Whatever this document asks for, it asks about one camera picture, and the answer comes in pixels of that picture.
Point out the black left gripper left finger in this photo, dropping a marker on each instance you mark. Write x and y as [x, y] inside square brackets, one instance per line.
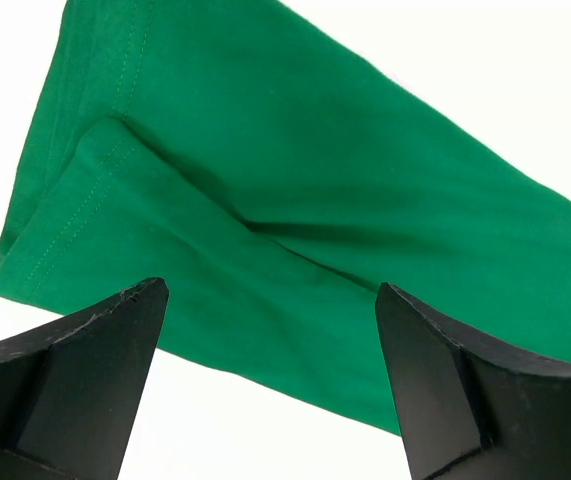
[70, 389]

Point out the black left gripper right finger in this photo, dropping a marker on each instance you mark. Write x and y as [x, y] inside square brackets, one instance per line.
[471, 406]

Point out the green t shirt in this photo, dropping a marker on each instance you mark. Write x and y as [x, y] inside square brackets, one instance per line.
[274, 180]

